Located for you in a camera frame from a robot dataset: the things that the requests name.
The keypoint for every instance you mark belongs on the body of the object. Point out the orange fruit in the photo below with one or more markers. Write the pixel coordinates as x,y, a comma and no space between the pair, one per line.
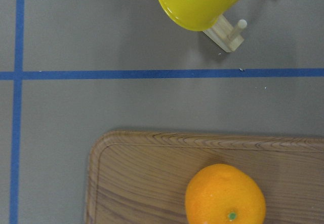
221,193

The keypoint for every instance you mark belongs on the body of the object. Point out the wooden cutting board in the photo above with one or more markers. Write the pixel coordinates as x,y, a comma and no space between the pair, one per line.
158,177

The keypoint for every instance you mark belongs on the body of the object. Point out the wooden dish rack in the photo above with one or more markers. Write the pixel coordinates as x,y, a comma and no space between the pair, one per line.
217,27

